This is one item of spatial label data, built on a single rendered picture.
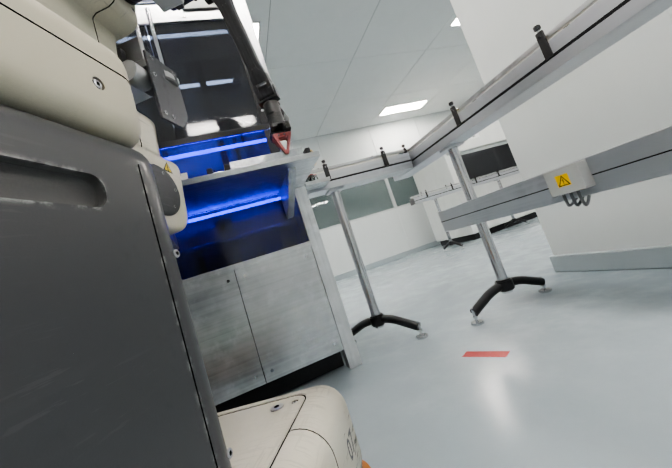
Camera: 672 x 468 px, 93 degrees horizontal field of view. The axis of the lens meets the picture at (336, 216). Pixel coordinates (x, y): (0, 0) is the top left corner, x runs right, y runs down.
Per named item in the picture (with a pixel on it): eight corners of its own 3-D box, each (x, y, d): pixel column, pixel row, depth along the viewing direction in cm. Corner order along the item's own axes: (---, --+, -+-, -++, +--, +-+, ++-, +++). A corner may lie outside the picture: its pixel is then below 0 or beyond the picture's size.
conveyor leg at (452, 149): (493, 294, 156) (439, 151, 165) (507, 288, 159) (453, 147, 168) (507, 295, 148) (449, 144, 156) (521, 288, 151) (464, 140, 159)
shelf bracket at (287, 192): (287, 219, 147) (279, 192, 149) (293, 217, 148) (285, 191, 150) (298, 201, 115) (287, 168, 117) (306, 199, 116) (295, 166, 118)
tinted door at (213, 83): (178, 140, 143) (146, 26, 150) (271, 123, 156) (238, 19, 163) (177, 139, 142) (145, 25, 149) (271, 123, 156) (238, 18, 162)
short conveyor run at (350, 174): (302, 194, 161) (293, 166, 163) (298, 202, 176) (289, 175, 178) (415, 165, 183) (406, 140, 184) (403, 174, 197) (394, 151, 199)
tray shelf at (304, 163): (147, 230, 138) (146, 226, 138) (299, 191, 160) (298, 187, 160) (98, 204, 93) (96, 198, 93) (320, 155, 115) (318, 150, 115)
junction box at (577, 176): (551, 198, 111) (542, 174, 112) (561, 194, 112) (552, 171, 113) (586, 188, 99) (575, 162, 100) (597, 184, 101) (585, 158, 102)
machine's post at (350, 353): (346, 366, 147) (223, -22, 171) (357, 360, 149) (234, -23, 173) (350, 369, 141) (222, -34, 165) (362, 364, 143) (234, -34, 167)
